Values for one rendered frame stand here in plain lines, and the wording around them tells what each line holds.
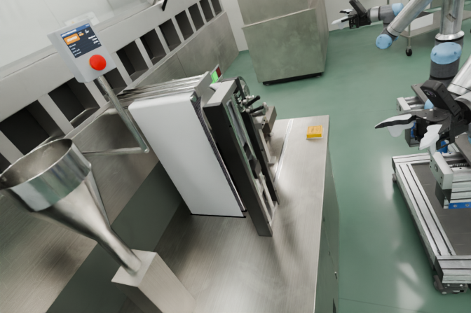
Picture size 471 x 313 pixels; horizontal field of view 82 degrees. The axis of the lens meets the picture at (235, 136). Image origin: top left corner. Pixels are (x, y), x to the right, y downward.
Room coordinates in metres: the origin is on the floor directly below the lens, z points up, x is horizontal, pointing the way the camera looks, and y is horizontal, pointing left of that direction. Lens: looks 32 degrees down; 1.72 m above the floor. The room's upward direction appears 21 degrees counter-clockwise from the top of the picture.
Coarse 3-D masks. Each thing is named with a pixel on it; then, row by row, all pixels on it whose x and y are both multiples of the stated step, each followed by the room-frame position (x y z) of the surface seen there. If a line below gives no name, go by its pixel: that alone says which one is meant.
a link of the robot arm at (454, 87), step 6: (468, 60) 0.67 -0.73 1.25; (462, 66) 0.69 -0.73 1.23; (468, 66) 0.66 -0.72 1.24; (462, 72) 0.66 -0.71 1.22; (468, 72) 0.65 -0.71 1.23; (456, 78) 0.67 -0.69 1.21; (462, 78) 0.65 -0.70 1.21; (468, 78) 0.64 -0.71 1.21; (450, 84) 0.67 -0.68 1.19; (456, 84) 0.65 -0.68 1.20; (462, 84) 0.64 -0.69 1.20; (468, 84) 0.63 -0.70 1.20; (450, 90) 0.66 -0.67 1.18; (456, 90) 0.64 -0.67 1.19; (462, 90) 0.63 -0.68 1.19; (468, 90) 0.62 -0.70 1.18; (456, 96) 0.63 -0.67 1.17; (426, 102) 0.70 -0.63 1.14; (426, 108) 0.69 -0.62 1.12; (432, 108) 0.67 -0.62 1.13
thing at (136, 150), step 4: (116, 148) 0.64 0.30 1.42; (120, 148) 0.63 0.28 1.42; (124, 148) 0.62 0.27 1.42; (128, 148) 0.61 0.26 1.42; (132, 148) 0.60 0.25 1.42; (136, 148) 0.60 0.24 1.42; (140, 148) 0.59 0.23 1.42; (148, 148) 0.59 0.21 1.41; (84, 152) 0.69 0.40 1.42; (88, 152) 0.68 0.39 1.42; (92, 152) 0.68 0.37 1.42; (96, 152) 0.67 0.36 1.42; (100, 152) 0.66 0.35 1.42; (104, 152) 0.65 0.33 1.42; (108, 152) 0.64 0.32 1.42; (112, 152) 0.63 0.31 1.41; (116, 152) 0.63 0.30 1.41; (120, 152) 0.62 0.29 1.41; (124, 152) 0.61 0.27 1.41; (128, 152) 0.61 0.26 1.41; (132, 152) 0.60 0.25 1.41; (136, 152) 0.59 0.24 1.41; (140, 152) 0.59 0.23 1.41; (144, 152) 0.58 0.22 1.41; (148, 152) 0.58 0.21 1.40; (88, 156) 0.68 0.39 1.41
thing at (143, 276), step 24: (72, 192) 0.43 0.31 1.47; (96, 192) 0.47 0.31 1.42; (48, 216) 0.41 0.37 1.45; (72, 216) 0.42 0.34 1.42; (96, 216) 0.45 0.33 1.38; (96, 240) 0.46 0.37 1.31; (120, 240) 0.48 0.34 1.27; (120, 264) 0.46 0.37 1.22; (144, 264) 0.47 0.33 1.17; (120, 288) 0.45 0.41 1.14; (144, 288) 0.42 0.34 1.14; (168, 288) 0.46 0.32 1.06; (144, 312) 0.46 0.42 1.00; (168, 312) 0.42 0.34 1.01
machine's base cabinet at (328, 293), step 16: (336, 208) 1.10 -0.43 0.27; (336, 224) 1.01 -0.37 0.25; (336, 240) 0.93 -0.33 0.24; (336, 256) 0.85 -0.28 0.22; (320, 272) 0.55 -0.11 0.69; (336, 272) 0.78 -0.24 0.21; (320, 288) 0.51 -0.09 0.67; (336, 288) 0.71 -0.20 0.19; (320, 304) 0.47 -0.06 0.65; (336, 304) 0.65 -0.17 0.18
